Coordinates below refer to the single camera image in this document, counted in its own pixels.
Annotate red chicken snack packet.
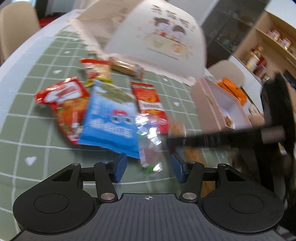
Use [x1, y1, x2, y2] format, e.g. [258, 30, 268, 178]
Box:
[35, 77, 90, 145]

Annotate yellow red candy packet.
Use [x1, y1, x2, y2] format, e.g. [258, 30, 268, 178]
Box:
[80, 58, 112, 87]

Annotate pink cardboard box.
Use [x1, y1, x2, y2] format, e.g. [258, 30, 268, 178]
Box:
[191, 78, 252, 133]

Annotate beige chair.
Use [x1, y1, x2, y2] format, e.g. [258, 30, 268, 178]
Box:
[207, 60, 245, 87]
[1, 1, 40, 63]

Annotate orange snack bag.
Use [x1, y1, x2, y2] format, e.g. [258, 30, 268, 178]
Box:
[216, 78, 247, 106]

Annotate dark glass cabinet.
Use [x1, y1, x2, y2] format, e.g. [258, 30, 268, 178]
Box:
[202, 0, 268, 68]

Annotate wooden wall shelf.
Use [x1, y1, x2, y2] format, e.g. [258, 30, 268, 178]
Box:
[233, 11, 295, 78]

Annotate white mesh food cover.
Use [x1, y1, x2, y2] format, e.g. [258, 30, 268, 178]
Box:
[70, 1, 206, 86]

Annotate brown teddy bear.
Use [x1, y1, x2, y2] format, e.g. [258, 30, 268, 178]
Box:
[248, 104, 265, 127]

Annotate packaged round bread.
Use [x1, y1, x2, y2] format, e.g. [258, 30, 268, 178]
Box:
[169, 123, 215, 197]

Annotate green white small packet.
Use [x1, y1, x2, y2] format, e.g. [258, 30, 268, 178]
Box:
[135, 113, 163, 174]

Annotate beige chair at left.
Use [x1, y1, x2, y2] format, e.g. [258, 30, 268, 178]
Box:
[1, 1, 40, 63]

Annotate blue seaweed snack bag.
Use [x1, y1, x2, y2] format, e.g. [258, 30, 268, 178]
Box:
[78, 81, 139, 159]

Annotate clear cracker pack red ends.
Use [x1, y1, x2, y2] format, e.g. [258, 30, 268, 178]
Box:
[108, 57, 144, 79]

